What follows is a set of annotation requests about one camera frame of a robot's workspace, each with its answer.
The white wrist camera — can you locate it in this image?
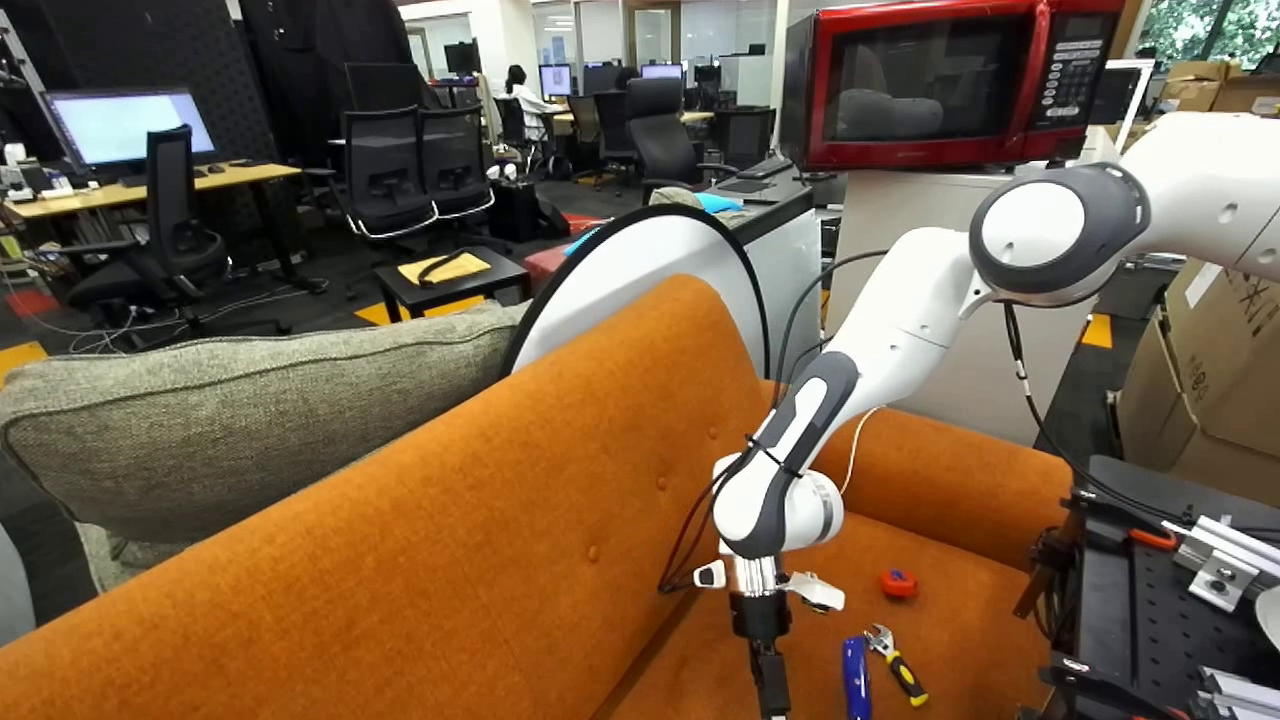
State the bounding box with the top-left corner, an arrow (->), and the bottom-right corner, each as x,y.
780,574 -> 848,612

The grey cushion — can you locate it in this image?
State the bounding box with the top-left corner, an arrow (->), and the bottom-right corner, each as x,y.
0,306 -> 526,545

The wooden desk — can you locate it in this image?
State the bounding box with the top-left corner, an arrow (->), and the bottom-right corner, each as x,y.
0,165 -> 304,226

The computer monitor on desk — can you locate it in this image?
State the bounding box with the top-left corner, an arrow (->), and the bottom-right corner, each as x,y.
44,90 -> 218,170

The black office chair pair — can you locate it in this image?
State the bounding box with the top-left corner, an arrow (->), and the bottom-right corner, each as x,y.
342,104 -> 497,245

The white cabinet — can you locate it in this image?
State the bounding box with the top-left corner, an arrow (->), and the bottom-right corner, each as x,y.
826,165 -> 1153,421

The black office chair back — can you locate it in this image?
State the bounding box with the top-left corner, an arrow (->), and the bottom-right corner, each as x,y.
623,77 -> 699,189

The red microwave oven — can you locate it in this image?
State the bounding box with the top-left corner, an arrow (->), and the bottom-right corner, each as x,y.
780,0 -> 1123,174

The small black side table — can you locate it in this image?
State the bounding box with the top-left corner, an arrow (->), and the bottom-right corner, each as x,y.
374,247 -> 527,321

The yellow black handled tool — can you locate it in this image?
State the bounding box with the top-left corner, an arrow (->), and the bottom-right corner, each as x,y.
867,623 -> 931,710

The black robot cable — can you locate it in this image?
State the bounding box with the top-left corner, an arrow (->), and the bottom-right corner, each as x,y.
657,245 -> 1111,602

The large cardboard box right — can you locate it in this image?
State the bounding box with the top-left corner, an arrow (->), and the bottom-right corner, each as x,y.
1117,262 -> 1280,503

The orange fabric sofa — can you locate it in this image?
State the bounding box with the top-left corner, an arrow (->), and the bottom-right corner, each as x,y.
0,280 -> 1071,720

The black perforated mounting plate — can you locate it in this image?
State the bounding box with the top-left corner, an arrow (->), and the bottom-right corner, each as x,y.
1070,457 -> 1280,710

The red round object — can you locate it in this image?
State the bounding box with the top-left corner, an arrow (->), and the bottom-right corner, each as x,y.
879,567 -> 921,602

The blue flat tool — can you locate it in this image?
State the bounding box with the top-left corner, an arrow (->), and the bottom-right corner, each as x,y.
840,635 -> 871,720

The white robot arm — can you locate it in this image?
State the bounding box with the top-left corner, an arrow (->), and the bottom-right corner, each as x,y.
692,112 -> 1280,720

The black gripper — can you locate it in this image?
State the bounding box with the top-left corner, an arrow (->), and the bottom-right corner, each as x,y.
727,591 -> 791,720

